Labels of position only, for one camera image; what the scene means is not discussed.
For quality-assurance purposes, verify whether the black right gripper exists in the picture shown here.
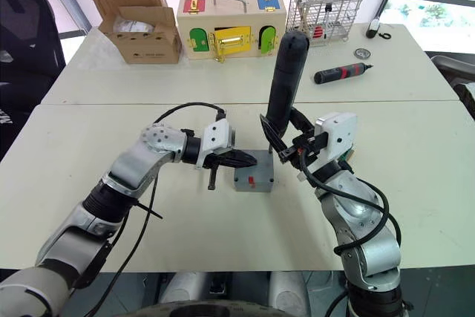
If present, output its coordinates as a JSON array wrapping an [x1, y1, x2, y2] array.
[[260, 108, 330, 173]]

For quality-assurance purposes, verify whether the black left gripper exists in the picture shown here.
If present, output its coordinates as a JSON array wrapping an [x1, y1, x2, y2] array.
[[203, 149, 258, 192]]

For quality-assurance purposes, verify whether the grey box lid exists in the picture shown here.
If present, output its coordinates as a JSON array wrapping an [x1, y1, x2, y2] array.
[[234, 148, 275, 183]]

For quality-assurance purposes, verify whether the grey metal box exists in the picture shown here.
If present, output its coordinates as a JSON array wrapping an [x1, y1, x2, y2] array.
[[233, 148, 275, 193]]

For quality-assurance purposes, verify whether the black electric screwdriver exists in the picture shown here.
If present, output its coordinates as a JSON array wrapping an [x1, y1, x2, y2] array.
[[265, 31, 310, 155]]

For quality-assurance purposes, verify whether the small black red screwdriver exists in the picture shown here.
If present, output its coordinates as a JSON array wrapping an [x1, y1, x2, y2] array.
[[314, 62, 373, 85]]

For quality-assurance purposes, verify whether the wooden lock box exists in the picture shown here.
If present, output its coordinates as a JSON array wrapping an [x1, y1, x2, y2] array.
[[176, 0, 287, 62]]

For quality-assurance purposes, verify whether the open cardboard box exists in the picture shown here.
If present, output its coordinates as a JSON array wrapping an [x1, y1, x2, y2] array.
[[79, 0, 183, 65]]

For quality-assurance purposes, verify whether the black white handheld device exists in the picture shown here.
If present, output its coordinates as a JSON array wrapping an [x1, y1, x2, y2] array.
[[365, 19, 381, 39]]

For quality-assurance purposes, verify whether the clear plastic bag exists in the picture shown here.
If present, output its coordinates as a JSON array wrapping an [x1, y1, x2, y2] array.
[[113, 16, 157, 34]]

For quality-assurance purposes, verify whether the dark grey seat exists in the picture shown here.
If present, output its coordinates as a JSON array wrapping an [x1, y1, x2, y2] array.
[[430, 55, 475, 121]]

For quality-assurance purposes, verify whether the black mesh office chair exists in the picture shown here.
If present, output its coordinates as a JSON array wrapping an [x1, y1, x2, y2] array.
[[0, 0, 67, 162]]

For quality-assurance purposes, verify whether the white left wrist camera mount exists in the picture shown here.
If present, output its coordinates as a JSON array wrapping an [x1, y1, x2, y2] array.
[[202, 119, 238, 168]]

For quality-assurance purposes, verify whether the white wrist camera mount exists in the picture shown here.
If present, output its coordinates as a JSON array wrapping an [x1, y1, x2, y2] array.
[[314, 111, 358, 164], [202, 119, 238, 168]]

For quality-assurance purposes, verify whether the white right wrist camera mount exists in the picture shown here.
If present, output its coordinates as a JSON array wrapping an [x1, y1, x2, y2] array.
[[314, 111, 358, 164]]

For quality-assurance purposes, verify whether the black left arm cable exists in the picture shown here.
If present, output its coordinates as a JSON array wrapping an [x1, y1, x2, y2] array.
[[83, 102, 227, 317]]

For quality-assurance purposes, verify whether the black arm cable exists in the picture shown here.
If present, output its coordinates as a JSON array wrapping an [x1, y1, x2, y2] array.
[[83, 102, 227, 317], [298, 146, 402, 257]]

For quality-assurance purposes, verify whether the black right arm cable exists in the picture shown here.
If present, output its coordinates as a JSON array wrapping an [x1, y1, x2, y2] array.
[[298, 146, 402, 257]]

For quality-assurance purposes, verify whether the metal wire rack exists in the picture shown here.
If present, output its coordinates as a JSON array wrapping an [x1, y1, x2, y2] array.
[[285, 0, 365, 48]]

